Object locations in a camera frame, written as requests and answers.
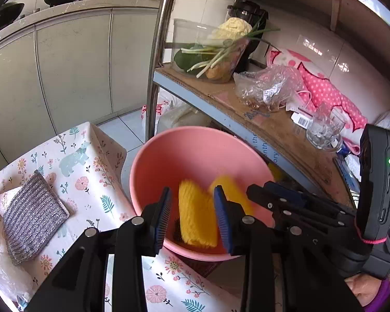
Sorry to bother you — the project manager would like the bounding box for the clear plastic container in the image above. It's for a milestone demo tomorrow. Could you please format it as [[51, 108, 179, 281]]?
[[173, 18, 215, 72]]

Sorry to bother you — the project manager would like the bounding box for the grey scouring pad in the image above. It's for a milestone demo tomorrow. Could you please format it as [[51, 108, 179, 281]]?
[[3, 170, 70, 266]]

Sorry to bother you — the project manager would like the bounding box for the glass mug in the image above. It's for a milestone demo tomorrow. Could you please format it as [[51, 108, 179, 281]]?
[[305, 102, 348, 152]]

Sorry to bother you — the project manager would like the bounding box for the white labelled box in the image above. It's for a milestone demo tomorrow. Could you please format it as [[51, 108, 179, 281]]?
[[286, 102, 316, 127]]

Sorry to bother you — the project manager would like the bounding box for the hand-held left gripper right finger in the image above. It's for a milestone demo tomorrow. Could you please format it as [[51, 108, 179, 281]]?
[[213, 185, 368, 312]]

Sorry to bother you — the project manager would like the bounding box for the white packet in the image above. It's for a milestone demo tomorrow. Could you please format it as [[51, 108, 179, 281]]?
[[0, 186, 23, 215]]

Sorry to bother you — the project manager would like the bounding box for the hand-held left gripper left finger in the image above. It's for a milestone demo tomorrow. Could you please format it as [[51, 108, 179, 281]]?
[[24, 187, 173, 312]]

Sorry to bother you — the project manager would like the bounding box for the yellow packet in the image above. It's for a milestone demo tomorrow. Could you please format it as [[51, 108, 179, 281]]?
[[268, 162, 284, 183]]

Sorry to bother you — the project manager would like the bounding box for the white plastic bag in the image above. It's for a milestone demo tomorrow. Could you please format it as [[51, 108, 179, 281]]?
[[0, 231, 33, 303]]

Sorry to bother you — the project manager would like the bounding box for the person's right hand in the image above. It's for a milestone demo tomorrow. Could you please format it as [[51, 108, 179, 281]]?
[[344, 272, 383, 307]]

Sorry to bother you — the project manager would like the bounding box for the clear container with vegetables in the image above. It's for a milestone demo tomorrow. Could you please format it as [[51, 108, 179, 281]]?
[[181, 28, 280, 79]]

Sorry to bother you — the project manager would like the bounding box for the cardboard sheet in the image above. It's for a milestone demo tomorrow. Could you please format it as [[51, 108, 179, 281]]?
[[156, 63, 355, 202]]

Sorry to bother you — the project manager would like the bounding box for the kitchen counter cabinet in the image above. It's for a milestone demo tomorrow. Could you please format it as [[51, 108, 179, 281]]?
[[0, 0, 163, 170]]

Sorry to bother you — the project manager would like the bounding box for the plastic bag of seeds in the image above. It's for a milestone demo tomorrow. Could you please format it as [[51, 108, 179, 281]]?
[[233, 64, 304, 113]]

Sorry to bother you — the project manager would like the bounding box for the pink polka-dot cloth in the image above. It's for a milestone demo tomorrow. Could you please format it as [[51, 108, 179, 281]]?
[[266, 47, 368, 155]]

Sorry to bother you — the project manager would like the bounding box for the black blender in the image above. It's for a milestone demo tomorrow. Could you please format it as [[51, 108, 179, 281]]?
[[227, 0, 269, 72]]

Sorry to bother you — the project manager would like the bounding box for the dark green vegetable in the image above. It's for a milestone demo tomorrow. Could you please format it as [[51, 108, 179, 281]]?
[[173, 43, 205, 72]]

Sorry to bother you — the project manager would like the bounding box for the person's right forearm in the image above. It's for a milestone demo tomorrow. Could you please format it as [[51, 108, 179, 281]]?
[[366, 279, 390, 312]]

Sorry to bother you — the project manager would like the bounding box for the white cable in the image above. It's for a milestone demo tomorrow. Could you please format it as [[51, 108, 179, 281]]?
[[279, 89, 316, 113]]

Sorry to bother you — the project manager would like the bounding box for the yellow sponge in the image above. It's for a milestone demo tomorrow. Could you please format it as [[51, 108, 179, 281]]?
[[172, 179, 220, 248], [208, 175, 256, 217]]

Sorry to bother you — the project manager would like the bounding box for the black lidded wok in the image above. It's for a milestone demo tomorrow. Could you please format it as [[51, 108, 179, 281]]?
[[0, 2, 25, 36]]

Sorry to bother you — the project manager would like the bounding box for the white sack red print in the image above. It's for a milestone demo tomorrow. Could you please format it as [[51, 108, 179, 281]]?
[[141, 94, 212, 137]]

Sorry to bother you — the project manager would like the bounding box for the metal rack pole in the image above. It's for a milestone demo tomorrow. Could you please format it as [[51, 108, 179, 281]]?
[[145, 0, 183, 144]]

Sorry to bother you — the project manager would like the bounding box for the cauliflower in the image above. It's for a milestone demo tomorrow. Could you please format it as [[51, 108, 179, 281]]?
[[208, 17, 252, 41]]

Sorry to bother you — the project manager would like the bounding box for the patterned clear vessel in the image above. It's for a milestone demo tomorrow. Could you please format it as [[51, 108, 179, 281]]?
[[204, 37, 251, 83]]

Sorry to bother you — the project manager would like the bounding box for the grey-edged rack shelf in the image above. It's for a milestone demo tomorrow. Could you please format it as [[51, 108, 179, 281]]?
[[153, 65, 361, 209]]

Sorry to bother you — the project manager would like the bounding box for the pink plastic bowl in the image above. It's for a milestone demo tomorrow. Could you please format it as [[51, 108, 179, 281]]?
[[129, 126, 280, 262]]

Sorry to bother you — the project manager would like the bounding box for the brown rack shelf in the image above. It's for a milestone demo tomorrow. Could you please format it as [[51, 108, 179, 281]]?
[[307, 0, 390, 40]]

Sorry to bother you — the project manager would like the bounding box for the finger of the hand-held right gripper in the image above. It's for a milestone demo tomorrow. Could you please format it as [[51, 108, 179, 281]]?
[[263, 181, 358, 222], [246, 184, 358, 251]]

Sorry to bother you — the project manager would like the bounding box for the floral tablecloth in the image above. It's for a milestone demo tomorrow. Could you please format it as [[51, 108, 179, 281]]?
[[0, 122, 244, 312]]

